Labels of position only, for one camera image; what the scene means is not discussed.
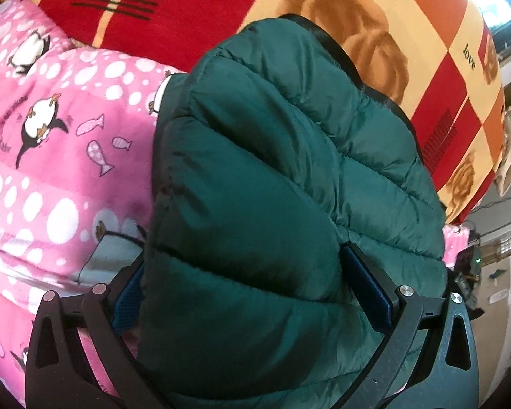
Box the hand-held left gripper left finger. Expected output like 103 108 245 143
25 252 173 409

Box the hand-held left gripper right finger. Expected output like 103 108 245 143
336 243 480 409

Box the green puffer jacket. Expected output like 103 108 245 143
136 14 449 409

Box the dark device with green light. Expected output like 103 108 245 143
446 227 487 321

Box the pink penguin print blanket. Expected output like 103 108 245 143
0 0 470 409

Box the red orange patterned blanket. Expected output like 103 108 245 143
26 0 507 225

